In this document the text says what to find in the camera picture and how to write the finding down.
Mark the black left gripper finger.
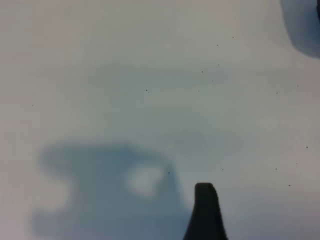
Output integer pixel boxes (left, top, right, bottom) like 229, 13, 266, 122
183, 182, 229, 240

